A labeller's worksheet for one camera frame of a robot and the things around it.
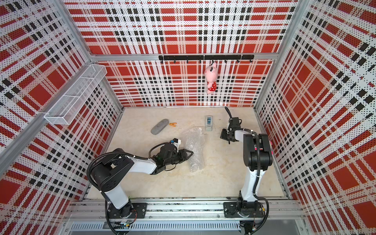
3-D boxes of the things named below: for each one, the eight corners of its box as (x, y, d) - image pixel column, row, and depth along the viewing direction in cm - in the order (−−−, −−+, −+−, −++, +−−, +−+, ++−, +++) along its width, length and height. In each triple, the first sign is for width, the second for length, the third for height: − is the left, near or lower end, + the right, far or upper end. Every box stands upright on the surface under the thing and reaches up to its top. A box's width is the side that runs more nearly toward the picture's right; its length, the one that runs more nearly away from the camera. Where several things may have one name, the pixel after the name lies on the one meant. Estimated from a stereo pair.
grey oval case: (150, 132, 108) (149, 130, 105) (165, 119, 116) (164, 117, 114) (155, 136, 106) (154, 133, 103) (169, 122, 114) (169, 120, 112)
